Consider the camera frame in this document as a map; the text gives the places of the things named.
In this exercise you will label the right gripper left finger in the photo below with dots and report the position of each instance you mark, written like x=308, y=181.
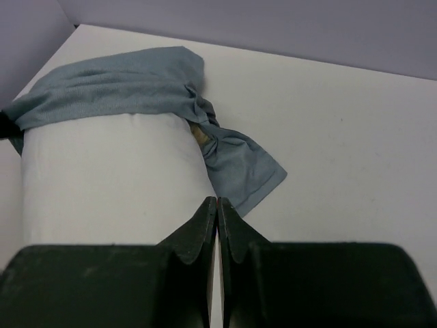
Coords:
x=163, y=285

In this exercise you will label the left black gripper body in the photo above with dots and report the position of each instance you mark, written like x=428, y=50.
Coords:
x=8, y=128

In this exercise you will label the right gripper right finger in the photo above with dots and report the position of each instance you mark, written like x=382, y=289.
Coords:
x=269, y=284

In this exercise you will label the white pillow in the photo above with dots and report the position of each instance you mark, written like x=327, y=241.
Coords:
x=128, y=179

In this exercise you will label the striped blue beige pillowcase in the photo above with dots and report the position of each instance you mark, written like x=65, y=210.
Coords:
x=152, y=81

